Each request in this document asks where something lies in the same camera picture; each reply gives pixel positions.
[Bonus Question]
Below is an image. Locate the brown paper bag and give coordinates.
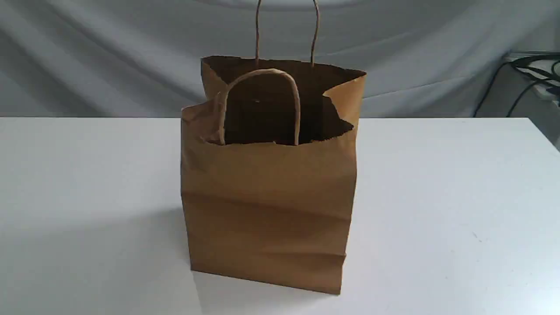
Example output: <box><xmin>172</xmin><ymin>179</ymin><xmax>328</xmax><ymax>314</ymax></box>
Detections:
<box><xmin>180</xmin><ymin>1</ymin><xmax>367</xmax><ymax>295</ymax></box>

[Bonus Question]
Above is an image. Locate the grey backdrop cloth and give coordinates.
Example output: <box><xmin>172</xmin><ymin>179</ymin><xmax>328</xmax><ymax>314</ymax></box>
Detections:
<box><xmin>0</xmin><ymin>0</ymin><xmax>559</xmax><ymax>118</ymax></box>

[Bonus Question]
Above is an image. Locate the grey side table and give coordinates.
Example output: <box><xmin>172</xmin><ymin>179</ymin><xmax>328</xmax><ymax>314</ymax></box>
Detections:
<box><xmin>472</xmin><ymin>51</ymin><xmax>560</xmax><ymax>149</ymax></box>

